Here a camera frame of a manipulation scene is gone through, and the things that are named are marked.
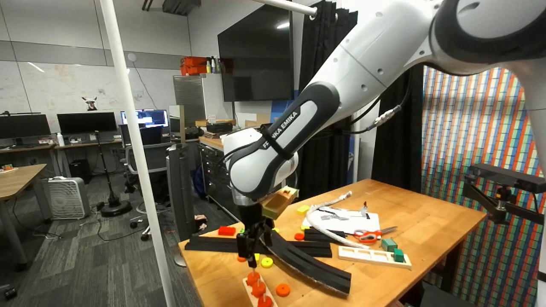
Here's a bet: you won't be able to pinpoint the short straight black track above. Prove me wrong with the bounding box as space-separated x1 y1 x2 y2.
304 226 343 245

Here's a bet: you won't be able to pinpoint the orange storage box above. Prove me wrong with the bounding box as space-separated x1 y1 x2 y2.
179 56 210 76

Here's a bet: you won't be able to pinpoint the lit computer monitor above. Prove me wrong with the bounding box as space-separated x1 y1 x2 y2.
118 107 170 129

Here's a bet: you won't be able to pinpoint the silver metal cabinet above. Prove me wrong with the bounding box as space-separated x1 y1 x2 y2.
172 74 206 132

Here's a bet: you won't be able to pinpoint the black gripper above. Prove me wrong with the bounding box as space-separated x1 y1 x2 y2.
237 201 275 264

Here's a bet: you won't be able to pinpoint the dark workbench with drawers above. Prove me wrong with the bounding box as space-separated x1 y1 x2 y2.
198 134 286 223

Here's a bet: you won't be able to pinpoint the white paper sheet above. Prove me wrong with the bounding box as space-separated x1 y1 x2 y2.
305 202 382 235

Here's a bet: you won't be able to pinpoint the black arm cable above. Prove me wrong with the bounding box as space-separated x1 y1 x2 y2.
348 88 413 136

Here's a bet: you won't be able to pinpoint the dark computer monitor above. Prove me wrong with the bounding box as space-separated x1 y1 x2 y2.
56 110 118 136

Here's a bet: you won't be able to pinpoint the white box fan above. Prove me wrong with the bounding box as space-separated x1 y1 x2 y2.
42 175 90 221

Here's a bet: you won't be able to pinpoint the shape sorter board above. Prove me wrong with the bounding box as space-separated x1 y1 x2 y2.
338 243 413 269

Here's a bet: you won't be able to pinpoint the colourful checkered backdrop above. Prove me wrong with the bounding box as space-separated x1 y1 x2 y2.
421 62 542 307

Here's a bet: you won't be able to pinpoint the long straight black track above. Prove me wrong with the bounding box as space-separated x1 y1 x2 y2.
184 233 333 259

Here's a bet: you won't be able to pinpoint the black camera stand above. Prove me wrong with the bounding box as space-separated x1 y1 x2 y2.
462 161 546 226

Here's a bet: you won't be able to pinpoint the orange handled scissors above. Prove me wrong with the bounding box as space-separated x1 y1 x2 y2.
339 225 399 245

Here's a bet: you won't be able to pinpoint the black wall television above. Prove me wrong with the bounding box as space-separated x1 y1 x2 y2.
217 4 295 103

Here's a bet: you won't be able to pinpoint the black floor stand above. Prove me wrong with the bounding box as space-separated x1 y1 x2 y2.
92 129 133 218

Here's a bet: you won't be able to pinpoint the white pole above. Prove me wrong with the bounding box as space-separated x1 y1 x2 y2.
97 0 177 307

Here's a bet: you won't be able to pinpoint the wooden desk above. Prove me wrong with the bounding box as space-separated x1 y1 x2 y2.
0 161 48 269

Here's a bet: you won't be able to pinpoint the curved black track piece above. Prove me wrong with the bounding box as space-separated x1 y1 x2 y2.
266 226 353 296

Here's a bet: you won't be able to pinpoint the white curtain rod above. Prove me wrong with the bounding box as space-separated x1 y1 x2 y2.
254 0 319 16

